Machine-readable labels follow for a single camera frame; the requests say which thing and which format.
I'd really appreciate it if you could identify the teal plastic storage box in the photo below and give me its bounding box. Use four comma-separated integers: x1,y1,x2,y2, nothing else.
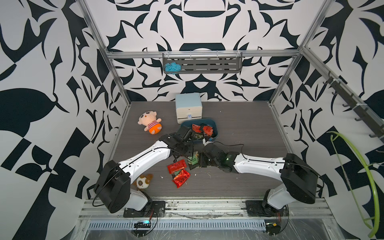
181,119,218,143

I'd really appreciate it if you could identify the right controller board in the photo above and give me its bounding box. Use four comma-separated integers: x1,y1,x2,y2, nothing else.
266,223,281,236

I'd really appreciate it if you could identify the white cable duct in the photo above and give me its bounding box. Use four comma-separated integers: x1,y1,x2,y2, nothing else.
88,219,266,231

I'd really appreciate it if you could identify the left controller board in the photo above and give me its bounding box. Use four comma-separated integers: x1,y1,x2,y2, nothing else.
134,220,152,229

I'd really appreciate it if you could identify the white blue drawer cabinet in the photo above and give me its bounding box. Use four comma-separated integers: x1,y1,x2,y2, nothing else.
175,93,203,124

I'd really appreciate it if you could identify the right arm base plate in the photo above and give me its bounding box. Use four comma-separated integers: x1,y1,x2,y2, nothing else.
245,200,289,217

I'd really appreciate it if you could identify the brown white plush toy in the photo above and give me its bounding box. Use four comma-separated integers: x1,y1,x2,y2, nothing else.
132,174,153,191

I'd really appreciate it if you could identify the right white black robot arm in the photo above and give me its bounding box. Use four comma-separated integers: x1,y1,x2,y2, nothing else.
202,143,319,216

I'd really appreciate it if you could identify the red label dahongpao tea bag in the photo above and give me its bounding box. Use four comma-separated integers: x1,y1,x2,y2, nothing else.
203,125,214,137

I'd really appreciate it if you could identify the grey wall shelf rack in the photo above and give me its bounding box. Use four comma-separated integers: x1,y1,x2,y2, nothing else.
162,51,243,75

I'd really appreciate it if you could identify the yellow oolong tea bag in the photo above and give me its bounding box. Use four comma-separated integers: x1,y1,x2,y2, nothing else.
189,151,200,166

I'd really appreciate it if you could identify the green hose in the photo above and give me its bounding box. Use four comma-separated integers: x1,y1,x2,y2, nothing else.
326,130,381,238

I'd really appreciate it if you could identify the blue scrunchie bundle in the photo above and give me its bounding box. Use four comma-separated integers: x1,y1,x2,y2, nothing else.
164,62,182,75

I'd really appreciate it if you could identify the controller board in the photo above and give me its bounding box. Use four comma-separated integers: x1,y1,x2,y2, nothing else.
266,223,281,236
134,220,152,229

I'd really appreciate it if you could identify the pink plush doll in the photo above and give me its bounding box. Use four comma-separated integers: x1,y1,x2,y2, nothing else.
138,111,163,135

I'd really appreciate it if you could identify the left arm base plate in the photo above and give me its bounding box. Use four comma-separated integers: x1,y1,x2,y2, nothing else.
123,201,166,218

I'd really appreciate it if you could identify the black hook rail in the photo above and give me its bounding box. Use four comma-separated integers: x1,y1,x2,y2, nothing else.
323,71,384,142

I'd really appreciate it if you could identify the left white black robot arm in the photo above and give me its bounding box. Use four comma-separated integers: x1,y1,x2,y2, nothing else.
94,126,193,214

